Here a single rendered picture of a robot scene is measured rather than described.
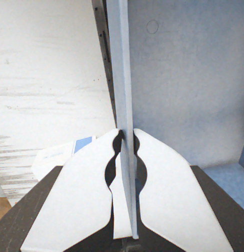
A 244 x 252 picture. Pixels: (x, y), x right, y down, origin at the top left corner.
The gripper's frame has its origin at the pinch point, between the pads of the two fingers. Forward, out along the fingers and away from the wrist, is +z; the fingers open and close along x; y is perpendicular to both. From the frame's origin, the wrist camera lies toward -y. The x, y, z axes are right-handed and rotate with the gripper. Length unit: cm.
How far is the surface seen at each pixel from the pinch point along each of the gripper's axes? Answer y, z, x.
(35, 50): -0.9, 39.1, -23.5
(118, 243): 147, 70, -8
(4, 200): 131, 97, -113
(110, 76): 1.0, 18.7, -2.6
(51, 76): 6.0, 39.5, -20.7
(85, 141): 26.7, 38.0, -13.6
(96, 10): -8.0, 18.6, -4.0
